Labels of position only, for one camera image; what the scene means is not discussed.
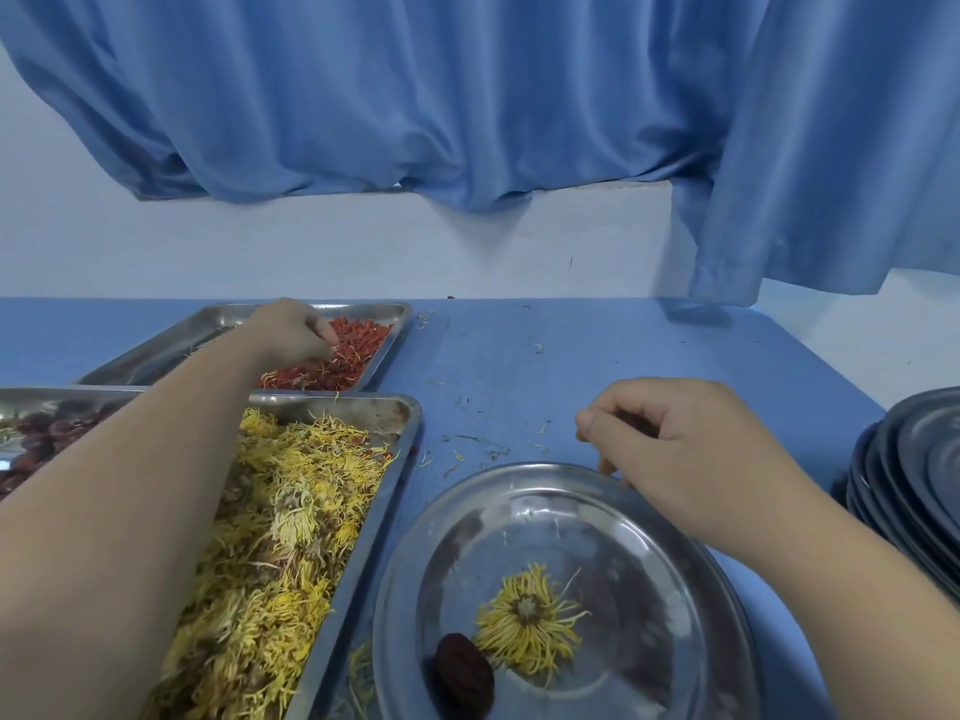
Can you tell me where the person's right hand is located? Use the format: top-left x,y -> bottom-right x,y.
575,378 -> 815,552

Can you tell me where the person's left hand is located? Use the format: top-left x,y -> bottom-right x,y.
247,297 -> 341,372

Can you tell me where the round steel plate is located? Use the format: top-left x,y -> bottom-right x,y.
372,462 -> 763,720

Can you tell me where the stack of steel plates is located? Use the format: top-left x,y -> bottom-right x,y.
830,387 -> 960,612

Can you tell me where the pile of yellow chrysanthemums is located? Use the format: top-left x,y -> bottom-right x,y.
142,408 -> 399,720

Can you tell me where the person's left forearm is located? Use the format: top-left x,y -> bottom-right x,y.
0,321 -> 271,720

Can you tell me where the person's right forearm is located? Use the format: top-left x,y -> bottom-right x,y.
689,471 -> 960,720

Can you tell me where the rectangular steel tray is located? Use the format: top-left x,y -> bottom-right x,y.
74,301 -> 414,395
0,385 -> 144,503
138,391 -> 424,720

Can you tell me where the blue tablecloth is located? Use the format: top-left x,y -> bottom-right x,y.
0,295 -> 890,720

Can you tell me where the wide blue curtain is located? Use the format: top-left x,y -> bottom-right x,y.
0,0 -> 751,215

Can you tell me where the narrow blue curtain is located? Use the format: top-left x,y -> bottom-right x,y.
674,0 -> 960,308

